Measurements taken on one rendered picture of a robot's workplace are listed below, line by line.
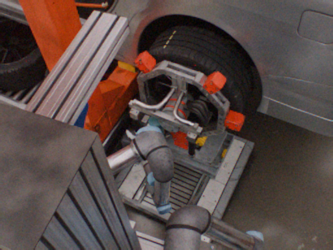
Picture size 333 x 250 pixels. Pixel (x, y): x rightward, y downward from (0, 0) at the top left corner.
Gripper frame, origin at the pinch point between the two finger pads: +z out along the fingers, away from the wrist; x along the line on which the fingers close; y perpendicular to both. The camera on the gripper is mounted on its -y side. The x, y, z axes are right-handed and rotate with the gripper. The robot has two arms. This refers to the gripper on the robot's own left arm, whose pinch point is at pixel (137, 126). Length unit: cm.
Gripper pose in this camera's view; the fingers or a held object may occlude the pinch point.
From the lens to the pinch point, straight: 220.5
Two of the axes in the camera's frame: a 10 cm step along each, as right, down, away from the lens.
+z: -3.1, -7.8, 5.5
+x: 9.5, -2.8, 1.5
